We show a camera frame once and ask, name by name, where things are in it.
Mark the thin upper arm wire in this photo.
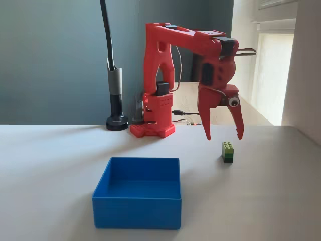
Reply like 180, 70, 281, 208
174, 46, 183, 94

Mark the green lego brick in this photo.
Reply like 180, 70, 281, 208
221, 141, 236, 164

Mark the grey metal table clamp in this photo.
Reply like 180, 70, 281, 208
134, 97, 145, 124

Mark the black gooseneck lamp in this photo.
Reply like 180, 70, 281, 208
99, 0, 129, 131

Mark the thin gripper motor wire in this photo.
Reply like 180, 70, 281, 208
212, 87, 228, 101

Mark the black usb cable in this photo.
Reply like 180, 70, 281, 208
171, 109, 201, 117

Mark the white window blind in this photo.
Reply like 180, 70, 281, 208
257, 0, 298, 32

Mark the blue box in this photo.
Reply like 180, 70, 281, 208
92, 157, 182, 230

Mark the black red forearm wire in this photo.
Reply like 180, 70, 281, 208
235, 47, 257, 56

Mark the light wooden desk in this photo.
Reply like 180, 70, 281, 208
173, 81, 274, 126

